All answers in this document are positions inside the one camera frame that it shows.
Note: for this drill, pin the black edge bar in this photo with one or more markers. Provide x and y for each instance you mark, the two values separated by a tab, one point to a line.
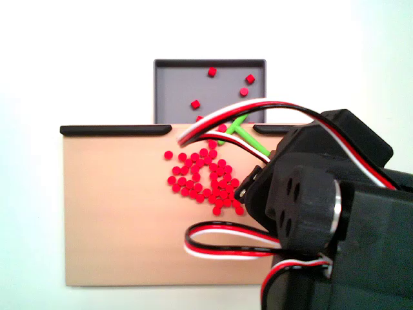
271	129
113	130

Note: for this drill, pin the grey square tray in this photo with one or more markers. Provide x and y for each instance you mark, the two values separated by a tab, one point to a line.
177	90

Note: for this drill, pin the green T-shaped pusher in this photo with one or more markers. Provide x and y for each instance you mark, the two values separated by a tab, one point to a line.
255	143

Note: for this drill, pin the beige rectangular board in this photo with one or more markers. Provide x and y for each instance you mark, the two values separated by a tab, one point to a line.
113	226

